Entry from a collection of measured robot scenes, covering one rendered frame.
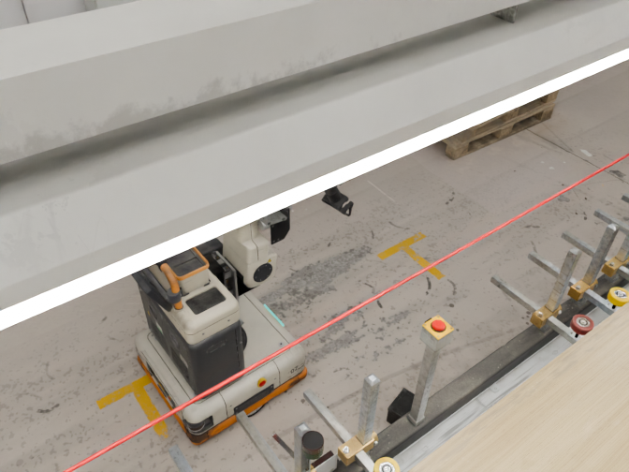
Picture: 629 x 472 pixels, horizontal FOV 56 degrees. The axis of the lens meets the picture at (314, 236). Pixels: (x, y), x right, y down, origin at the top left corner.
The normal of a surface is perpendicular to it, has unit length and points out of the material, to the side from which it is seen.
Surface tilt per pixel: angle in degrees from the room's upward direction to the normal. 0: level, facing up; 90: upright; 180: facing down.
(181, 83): 90
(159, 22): 0
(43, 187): 0
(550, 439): 0
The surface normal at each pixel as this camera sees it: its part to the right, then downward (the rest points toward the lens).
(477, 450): 0.02, -0.75
